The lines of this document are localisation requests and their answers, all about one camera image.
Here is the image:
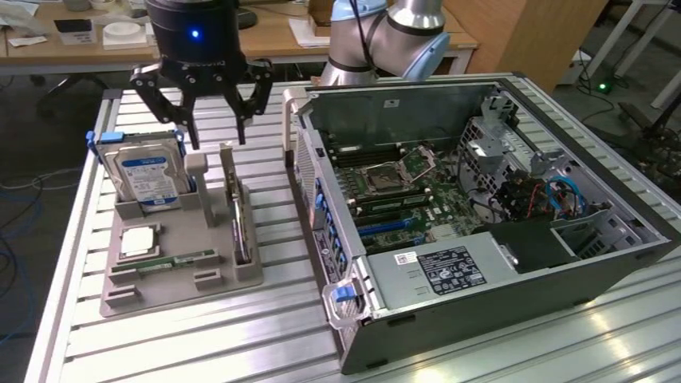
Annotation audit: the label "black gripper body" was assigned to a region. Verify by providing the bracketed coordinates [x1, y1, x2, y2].
[146, 0, 250, 100]

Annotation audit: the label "black graphics card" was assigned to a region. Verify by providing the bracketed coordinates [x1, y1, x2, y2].
[218, 142, 256, 265]

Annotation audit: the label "black round lamp base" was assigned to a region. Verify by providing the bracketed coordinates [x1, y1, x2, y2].
[238, 6, 260, 30]

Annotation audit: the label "white box with round hole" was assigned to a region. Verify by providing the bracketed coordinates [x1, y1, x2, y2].
[102, 22, 151, 51]

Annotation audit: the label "blue disk caddy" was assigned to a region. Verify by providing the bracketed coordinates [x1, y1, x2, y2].
[84, 124, 199, 200]

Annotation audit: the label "white paper stack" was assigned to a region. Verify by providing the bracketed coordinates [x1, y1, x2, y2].
[288, 18, 332, 49]

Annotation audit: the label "black office chair base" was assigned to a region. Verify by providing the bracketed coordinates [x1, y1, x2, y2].
[30, 73, 111, 117]

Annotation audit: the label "hard disk with blue label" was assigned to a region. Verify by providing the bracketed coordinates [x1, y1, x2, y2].
[103, 137, 188, 211]

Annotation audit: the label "open cardboard box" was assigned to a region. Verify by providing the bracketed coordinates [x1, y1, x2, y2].
[308, 0, 342, 39]

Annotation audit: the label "wooden desk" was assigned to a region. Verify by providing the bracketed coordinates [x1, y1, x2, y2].
[0, 0, 480, 77]

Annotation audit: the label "white box with black top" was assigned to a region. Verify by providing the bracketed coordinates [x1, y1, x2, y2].
[52, 18, 99, 46]

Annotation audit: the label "CPU socket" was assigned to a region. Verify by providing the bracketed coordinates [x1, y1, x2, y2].
[362, 165, 410, 193]

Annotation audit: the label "metal socket cover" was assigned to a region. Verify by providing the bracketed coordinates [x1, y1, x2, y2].
[399, 145, 442, 179]

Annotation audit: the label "silver CPU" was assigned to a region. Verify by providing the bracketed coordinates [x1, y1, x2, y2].
[118, 228, 160, 259]

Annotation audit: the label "installed black RAM stick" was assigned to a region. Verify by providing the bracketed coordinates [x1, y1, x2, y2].
[354, 193, 431, 211]

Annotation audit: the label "grey parts rack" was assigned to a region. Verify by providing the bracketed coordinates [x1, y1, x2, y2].
[99, 153, 266, 319]

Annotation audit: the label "green RAM stick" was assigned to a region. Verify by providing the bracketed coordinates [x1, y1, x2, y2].
[115, 249, 219, 274]

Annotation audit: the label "blue expansion slot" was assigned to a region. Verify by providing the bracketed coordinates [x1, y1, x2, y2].
[356, 217, 418, 237]

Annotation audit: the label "green motherboard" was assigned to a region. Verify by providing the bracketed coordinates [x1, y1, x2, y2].
[322, 131, 483, 256]

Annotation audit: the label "metal drive cage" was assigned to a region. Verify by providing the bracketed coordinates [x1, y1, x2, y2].
[456, 93, 540, 188]

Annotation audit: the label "wooden cabinet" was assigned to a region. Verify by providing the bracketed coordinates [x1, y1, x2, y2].
[442, 0, 611, 93]

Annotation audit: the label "blue case latch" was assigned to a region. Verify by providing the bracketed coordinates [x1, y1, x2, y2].
[331, 281, 356, 306]

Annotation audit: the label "grey power supply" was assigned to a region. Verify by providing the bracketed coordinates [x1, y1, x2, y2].
[367, 233, 520, 312]

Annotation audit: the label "open black PC case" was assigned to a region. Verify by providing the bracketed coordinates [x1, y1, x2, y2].
[282, 77, 673, 376]

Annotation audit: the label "black floor equipment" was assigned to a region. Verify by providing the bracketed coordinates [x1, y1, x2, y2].
[616, 101, 681, 179]

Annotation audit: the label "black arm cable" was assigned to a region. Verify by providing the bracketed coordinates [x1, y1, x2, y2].
[348, 0, 378, 71]

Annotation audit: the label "blue floor cables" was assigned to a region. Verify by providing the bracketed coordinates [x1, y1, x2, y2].
[0, 187, 46, 345]

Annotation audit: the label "red wire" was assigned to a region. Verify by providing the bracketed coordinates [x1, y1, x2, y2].
[524, 179, 555, 219]

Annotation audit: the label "blue wire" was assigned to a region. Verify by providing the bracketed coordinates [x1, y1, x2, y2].
[547, 175, 588, 219]

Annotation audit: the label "white table frame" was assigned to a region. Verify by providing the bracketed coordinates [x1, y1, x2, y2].
[583, 0, 681, 109]

